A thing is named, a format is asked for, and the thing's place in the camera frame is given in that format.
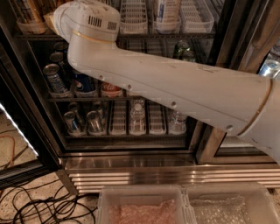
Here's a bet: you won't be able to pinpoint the clear bin pink wrap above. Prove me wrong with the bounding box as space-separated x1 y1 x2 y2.
96 185 190 224

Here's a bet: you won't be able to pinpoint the green can second row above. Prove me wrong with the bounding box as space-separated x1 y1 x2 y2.
181 51 196 62

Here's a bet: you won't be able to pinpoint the silver blue can front left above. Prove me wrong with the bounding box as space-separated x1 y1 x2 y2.
43 64 68 94

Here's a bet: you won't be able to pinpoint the steel fridge base grille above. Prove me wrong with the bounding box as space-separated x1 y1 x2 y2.
58 154 280 194

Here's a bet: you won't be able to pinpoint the open fridge door left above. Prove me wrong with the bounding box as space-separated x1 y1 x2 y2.
0 30 59 190

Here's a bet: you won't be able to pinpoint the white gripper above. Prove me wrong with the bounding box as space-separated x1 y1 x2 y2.
44 0 121 42

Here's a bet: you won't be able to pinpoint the water bottle right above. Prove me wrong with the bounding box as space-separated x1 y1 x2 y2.
170 110 187 135

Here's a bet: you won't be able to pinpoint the white blue tall can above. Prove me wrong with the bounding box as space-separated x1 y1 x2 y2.
153 0 181 23

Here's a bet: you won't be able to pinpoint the clear bin white wrap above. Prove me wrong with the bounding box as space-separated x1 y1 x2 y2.
186 183 280 224

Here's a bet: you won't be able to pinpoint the red cola can front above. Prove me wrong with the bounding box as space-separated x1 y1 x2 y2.
101 82 121 93

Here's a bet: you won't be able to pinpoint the silver can bottom left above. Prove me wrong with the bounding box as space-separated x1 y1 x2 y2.
63 111 81 133

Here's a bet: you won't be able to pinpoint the dark can middle row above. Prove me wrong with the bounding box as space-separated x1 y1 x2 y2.
49 52 69 72

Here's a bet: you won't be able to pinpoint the orange floor cable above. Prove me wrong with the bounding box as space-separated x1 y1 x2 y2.
0 134 17 171

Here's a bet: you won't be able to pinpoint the water bottle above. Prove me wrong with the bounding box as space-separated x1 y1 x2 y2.
129 102 145 136
170 110 187 135

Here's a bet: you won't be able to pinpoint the blue cola can front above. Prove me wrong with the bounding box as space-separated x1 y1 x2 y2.
73 70 95 93

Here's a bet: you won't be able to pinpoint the black floor cables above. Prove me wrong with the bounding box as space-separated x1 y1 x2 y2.
0 178 98 224

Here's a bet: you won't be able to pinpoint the gold tall can far left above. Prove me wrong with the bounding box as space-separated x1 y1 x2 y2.
14 0 43 24

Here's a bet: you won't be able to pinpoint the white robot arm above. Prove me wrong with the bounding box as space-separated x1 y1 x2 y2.
53 0 280 163

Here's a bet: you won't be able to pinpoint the white empty tray top right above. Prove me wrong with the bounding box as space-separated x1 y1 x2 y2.
180 0 214 33

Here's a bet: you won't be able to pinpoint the water bottle centre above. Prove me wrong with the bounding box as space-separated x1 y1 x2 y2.
129 102 145 136

